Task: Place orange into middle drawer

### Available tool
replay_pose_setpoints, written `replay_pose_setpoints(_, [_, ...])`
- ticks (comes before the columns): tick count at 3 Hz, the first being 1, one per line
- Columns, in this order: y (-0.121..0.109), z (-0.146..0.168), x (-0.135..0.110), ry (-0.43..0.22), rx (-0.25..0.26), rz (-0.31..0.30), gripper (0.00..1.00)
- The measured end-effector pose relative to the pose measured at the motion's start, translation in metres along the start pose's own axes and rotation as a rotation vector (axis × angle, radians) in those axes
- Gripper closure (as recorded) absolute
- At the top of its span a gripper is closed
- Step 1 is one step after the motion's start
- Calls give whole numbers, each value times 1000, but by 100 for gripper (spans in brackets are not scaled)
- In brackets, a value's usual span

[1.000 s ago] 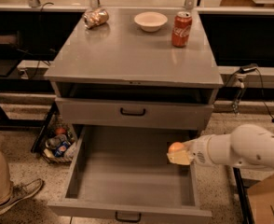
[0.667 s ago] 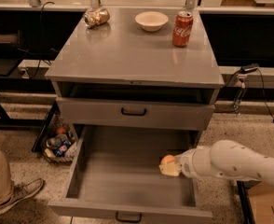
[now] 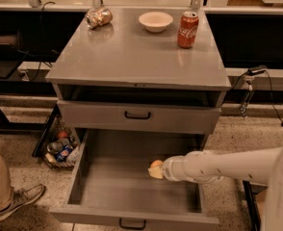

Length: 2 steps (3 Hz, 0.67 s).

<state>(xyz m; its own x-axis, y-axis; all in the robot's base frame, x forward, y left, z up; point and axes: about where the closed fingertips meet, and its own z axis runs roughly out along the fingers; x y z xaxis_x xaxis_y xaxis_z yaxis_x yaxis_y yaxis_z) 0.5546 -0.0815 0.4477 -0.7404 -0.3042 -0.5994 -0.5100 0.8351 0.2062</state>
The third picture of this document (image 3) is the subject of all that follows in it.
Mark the wire basket of cans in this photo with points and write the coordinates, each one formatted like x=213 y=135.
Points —
x=61 y=148

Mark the black metal frame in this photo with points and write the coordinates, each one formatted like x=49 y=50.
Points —
x=250 y=193

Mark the cardboard box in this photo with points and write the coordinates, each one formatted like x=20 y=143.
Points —
x=260 y=199

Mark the red Coca-Cola can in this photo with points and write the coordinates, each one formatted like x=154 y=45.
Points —
x=187 y=29

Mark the open grey bottom drawer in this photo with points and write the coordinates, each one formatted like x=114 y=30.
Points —
x=111 y=186

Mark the grey drawer cabinet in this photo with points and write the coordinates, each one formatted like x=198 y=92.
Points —
x=124 y=63

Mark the black power adapter with cable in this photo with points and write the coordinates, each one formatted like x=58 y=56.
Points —
x=248 y=78

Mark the white bowl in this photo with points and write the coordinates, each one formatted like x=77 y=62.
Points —
x=155 y=22

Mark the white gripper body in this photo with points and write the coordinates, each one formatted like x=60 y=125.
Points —
x=170 y=168

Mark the crushed tan can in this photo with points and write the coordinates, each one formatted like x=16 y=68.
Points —
x=98 y=18

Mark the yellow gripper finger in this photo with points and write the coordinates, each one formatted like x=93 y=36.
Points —
x=156 y=172

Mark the closed grey middle drawer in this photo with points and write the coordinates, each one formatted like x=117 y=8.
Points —
x=138 y=117

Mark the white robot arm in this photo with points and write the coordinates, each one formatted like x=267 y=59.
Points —
x=264 y=167

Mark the orange fruit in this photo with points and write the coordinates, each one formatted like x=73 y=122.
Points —
x=156 y=163

